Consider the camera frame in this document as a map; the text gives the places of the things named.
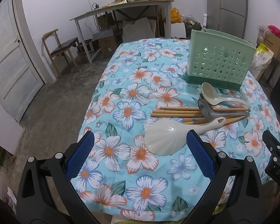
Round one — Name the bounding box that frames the bamboo chopstick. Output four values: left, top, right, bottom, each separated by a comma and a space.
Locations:
184, 116, 246, 125
151, 113, 204, 118
158, 107, 249, 112
152, 110, 201, 114

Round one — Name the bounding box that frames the grey metal spoon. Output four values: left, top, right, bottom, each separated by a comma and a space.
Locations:
198, 93, 250, 121

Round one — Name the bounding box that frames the beige soup ladle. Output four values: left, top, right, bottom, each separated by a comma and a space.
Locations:
201, 82, 250, 110

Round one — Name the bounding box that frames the white rice paddle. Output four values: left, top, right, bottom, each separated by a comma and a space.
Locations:
144, 117, 227, 156

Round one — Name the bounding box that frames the floral blue tablecloth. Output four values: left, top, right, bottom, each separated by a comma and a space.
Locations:
71, 38, 280, 221

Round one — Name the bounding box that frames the white panel door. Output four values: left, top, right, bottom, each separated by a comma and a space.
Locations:
0, 0, 43, 122

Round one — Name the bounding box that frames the yellow white rice bag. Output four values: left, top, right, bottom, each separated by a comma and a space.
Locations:
249, 43, 274, 80

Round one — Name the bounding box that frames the wooden chair black seat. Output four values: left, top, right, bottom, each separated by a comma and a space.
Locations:
41, 29, 81, 77

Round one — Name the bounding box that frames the cardboard box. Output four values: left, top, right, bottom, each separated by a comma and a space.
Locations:
256, 33, 280, 62

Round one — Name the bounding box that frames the green plastic utensil holder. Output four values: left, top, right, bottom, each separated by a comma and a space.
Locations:
185, 29, 256, 91

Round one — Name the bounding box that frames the pink plastic bag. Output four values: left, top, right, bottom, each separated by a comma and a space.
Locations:
268, 25, 280, 38

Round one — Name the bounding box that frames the grey refrigerator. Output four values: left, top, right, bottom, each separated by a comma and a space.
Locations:
206, 0, 248, 38

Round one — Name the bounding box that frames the white work table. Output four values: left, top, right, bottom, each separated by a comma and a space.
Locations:
71, 0, 173, 64

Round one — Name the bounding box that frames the orange plastic bag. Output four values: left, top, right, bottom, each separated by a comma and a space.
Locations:
171, 7, 182, 24

